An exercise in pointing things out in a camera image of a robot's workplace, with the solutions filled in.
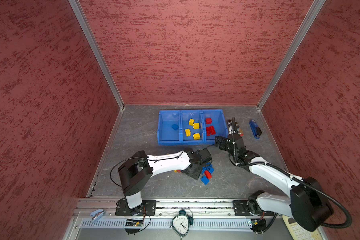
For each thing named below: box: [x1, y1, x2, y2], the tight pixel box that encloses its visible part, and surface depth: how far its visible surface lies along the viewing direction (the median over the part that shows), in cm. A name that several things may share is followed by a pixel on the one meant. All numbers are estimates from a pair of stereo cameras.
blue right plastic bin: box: [199, 109, 229, 145], surface depth 108 cm
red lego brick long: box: [206, 125, 216, 136], surface depth 106 cm
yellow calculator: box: [282, 215, 326, 240], surface depth 67 cm
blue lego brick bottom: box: [200, 175, 210, 185], surface depth 85 cm
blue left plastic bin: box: [157, 110, 182, 146], surface depth 105 cm
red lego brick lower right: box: [204, 170, 213, 180], surface depth 86 cm
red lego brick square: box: [205, 118, 213, 125], surface depth 112 cm
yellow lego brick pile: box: [193, 122, 200, 130], surface depth 108 cm
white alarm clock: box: [169, 210, 194, 240], surface depth 68 cm
